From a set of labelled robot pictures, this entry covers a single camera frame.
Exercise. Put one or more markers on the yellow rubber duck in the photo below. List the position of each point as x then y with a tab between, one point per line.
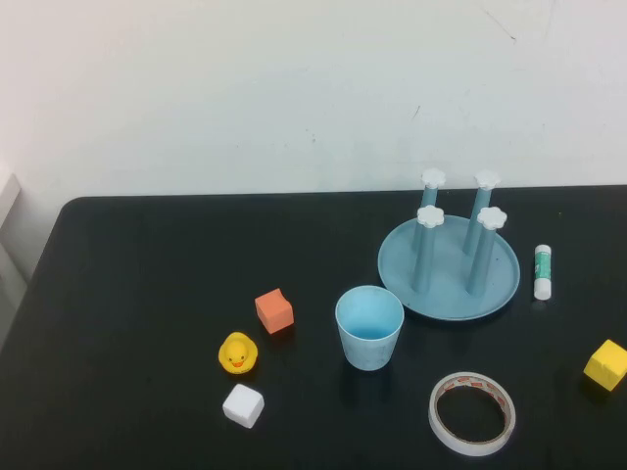
237	355

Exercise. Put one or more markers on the yellow foam cube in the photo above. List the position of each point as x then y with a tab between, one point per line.
607	367

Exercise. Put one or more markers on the orange foam cube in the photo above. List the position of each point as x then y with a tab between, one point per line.
274	313

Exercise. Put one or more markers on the white foam cube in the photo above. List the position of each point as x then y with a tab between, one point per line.
242	406

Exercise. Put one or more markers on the blue four-peg cup stand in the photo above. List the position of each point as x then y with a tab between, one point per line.
446	298

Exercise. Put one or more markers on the light blue plastic cup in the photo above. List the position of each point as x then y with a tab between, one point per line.
367	352

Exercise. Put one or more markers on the white tape roll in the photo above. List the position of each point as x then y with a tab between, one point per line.
470	448

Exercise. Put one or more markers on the white green glue stick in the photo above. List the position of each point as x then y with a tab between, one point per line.
544	274

